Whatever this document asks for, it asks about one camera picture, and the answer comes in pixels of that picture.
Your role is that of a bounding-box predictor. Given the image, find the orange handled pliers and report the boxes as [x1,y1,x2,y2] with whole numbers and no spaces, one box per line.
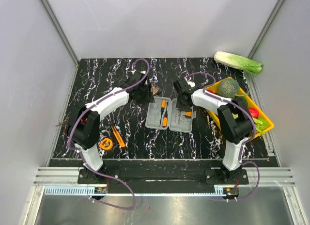
[152,86,161,96]

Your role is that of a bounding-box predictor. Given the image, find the grey plastic tool case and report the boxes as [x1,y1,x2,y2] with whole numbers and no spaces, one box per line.
[145,96,196,133]

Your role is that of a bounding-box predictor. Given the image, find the short orange screwdriver handle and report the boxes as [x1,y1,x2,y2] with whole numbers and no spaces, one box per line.
[162,112,168,127]

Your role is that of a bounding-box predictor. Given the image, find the orange utility knife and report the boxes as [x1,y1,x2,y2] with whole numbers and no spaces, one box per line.
[111,126,125,148]

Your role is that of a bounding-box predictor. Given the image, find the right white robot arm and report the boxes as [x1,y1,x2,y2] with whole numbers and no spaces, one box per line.
[173,79,256,184]

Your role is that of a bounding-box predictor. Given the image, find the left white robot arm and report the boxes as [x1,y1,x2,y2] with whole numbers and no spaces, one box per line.
[65,71,153,184]

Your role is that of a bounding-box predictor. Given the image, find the hex key set orange holder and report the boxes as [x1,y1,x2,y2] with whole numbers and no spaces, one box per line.
[183,111,193,119]

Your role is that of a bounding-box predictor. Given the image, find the toy cantaloupe melon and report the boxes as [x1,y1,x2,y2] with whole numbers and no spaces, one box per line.
[217,78,240,98]

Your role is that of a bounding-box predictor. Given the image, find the toy green avocado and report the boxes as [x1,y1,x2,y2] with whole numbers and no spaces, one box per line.
[240,96,248,107]

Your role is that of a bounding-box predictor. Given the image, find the toy napa cabbage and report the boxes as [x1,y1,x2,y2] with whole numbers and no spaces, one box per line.
[214,51,263,75]

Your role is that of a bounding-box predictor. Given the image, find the orange tape measure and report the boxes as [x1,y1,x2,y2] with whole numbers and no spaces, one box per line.
[99,137,113,151]

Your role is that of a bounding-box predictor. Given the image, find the toy red apple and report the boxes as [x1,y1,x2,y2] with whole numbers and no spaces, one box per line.
[248,107,260,118]

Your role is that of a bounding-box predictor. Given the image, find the toy green leafy vegetable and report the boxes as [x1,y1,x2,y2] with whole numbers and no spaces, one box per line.
[253,118,268,133]

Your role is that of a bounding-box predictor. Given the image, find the toy lychee bunch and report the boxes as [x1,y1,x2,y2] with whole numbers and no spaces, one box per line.
[56,117,88,133]

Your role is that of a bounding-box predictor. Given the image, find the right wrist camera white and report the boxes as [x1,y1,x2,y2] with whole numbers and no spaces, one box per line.
[188,81,196,88]

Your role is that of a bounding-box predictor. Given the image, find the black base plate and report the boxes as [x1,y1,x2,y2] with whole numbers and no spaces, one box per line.
[77,158,249,186]

